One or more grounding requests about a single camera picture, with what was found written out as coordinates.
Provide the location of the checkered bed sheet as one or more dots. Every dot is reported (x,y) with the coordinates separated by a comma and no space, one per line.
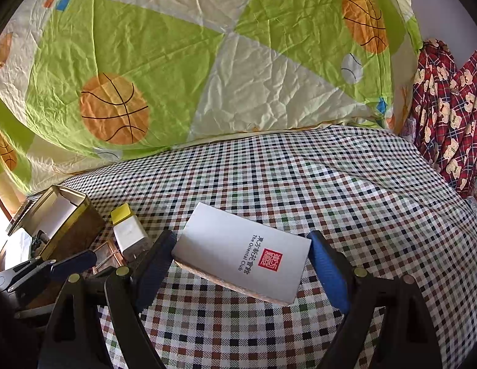
(300,169)

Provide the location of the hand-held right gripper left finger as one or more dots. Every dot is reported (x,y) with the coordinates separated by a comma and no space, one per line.
(153,269)

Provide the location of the white paper sheet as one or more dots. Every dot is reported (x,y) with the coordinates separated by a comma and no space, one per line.
(59,211)

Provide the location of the small white block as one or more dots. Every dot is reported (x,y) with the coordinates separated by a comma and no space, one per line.
(128,236)

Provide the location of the small yellow block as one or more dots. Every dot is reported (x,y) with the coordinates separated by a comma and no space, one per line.
(121,213)

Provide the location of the metal tin lid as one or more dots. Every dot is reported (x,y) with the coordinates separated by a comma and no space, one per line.
(23,215)

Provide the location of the red plaid bear cloth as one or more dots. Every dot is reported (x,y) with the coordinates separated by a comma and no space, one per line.
(446,123)

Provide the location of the white box with red seal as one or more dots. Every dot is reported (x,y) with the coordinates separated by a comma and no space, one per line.
(238,246)

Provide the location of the gold rectangular tin box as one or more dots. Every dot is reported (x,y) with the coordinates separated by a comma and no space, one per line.
(82,226)

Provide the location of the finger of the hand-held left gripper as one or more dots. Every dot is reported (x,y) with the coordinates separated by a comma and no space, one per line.
(19,276)
(75,263)

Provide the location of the green basketball print quilt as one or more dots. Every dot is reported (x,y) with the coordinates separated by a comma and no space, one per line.
(165,46)

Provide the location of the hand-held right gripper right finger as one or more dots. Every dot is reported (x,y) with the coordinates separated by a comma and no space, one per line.
(330,273)

